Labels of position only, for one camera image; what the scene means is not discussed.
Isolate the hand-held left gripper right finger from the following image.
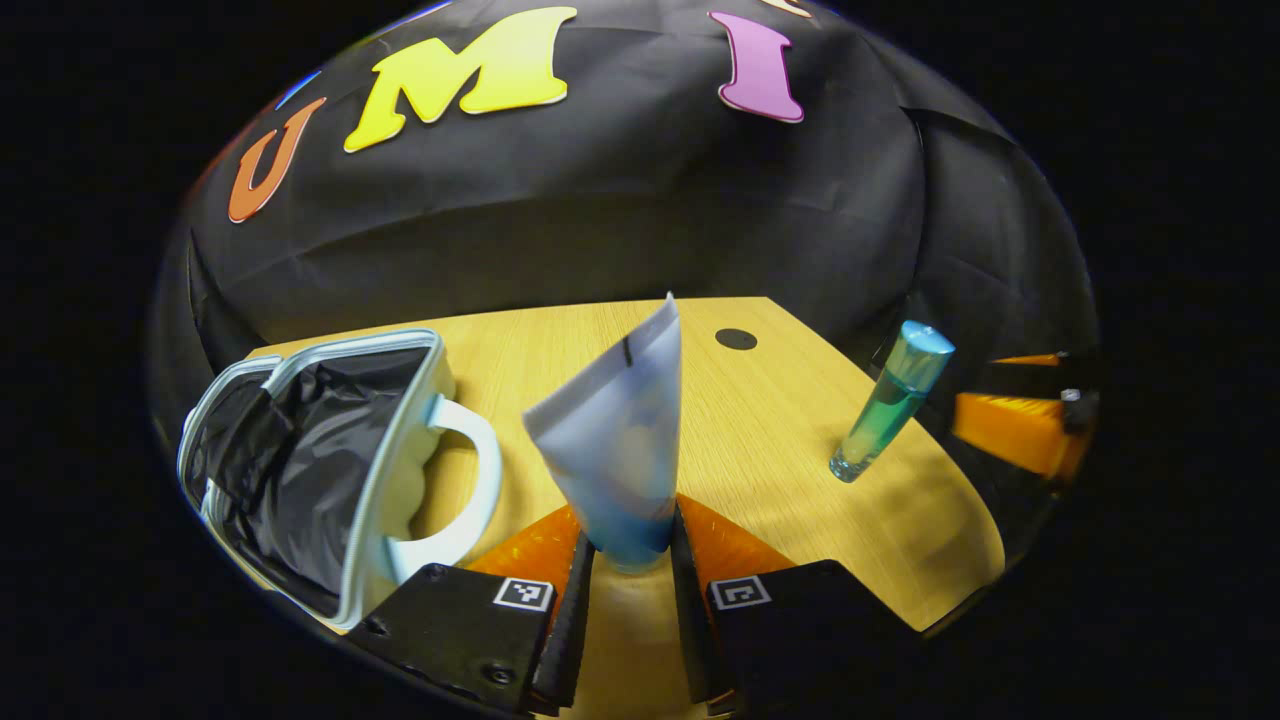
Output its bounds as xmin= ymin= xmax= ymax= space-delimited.
xmin=668 ymin=493 xmax=927 ymax=717

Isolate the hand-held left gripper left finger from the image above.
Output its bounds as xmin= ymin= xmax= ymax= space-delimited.
xmin=350 ymin=505 xmax=598 ymax=717

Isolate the light blue suitcase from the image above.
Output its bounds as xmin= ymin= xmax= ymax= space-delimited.
xmin=177 ymin=328 xmax=504 ymax=633

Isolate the teal clear bottle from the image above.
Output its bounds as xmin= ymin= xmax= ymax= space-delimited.
xmin=828 ymin=320 xmax=957 ymax=484

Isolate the white and blue squeeze tube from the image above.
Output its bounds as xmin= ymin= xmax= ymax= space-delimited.
xmin=522 ymin=292 xmax=684 ymax=573

